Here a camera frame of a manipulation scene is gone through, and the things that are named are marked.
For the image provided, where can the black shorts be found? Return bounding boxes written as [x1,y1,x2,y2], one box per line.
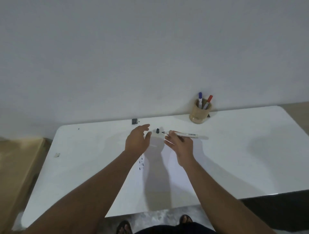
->
[134,221,217,234]

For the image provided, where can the person's right hand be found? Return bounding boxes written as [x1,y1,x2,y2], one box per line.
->
[164,130,195,168]

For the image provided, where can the white paper sheet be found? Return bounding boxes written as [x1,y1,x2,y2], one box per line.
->
[106,142,201,217]

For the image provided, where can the round wooden pen holder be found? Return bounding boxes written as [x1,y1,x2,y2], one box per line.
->
[189,98,213,124]

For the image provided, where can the person's left forearm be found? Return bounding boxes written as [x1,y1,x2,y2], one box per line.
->
[23,150,145,234]

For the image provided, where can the person's left hand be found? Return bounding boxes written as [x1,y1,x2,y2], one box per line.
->
[124,124,153,157]

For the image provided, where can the person's right forearm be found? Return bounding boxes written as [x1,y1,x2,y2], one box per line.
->
[181,158,277,234]

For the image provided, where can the red capped white marker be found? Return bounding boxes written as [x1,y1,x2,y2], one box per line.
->
[202,95,213,110]

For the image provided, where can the person's left foot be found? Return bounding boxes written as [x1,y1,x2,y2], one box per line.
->
[117,220,132,234]

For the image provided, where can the light wooden cabinet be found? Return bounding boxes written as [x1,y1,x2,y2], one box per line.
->
[0,137,52,234]

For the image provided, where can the black capped white marker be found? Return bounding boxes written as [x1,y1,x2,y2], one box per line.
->
[162,131,199,139]

